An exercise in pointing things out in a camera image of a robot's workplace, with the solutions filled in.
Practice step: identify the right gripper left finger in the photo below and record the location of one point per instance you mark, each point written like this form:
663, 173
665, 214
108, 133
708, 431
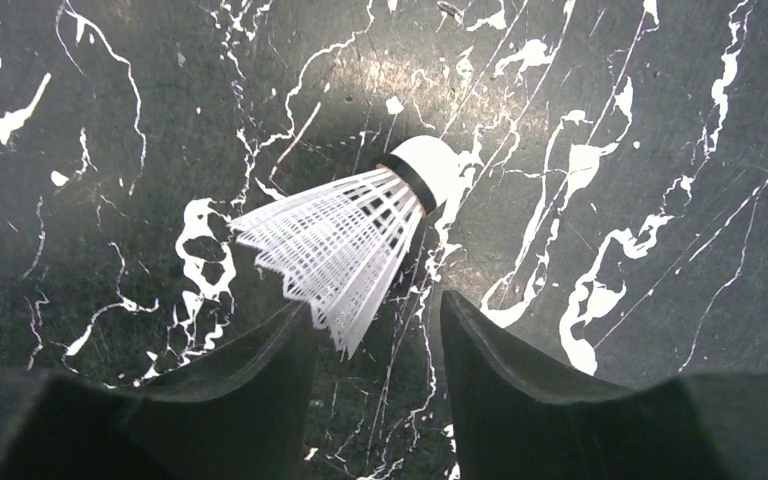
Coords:
235, 413

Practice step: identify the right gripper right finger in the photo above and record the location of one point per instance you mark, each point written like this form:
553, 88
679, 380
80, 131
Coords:
518, 413

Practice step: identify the white shuttlecock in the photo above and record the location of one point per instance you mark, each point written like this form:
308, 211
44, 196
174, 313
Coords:
337, 247

